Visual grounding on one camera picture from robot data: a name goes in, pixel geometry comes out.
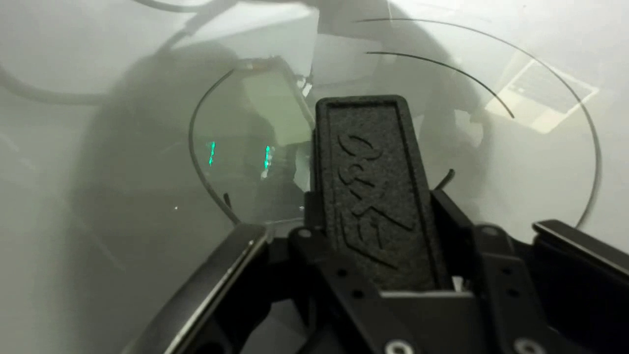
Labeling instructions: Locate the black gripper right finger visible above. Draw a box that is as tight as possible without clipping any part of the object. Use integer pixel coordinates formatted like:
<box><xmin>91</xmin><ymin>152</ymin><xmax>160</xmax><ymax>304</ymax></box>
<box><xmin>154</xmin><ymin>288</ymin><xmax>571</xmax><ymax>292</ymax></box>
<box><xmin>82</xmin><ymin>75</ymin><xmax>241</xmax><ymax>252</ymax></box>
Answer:
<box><xmin>432</xmin><ymin>192</ymin><xmax>629</xmax><ymax>354</ymax></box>

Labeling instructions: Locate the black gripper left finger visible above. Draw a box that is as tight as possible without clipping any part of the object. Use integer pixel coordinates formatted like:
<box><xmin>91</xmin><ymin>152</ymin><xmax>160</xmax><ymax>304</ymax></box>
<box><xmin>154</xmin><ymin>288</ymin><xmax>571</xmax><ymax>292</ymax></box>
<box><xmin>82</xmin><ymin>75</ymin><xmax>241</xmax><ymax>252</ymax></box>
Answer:
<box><xmin>119</xmin><ymin>192</ymin><xmax>428</xmax><ymax>354</ymax></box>

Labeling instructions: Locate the black felt whiteboard eraser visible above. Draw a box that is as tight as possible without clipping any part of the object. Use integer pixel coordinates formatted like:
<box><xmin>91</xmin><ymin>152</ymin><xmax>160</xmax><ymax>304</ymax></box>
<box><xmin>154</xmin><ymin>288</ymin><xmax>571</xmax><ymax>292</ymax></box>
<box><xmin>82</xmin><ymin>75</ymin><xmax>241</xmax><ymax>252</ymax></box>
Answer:
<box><xmin>312</xmin><ymin>95</ymin><xmax>453</xmax><ymax>294</ymax></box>

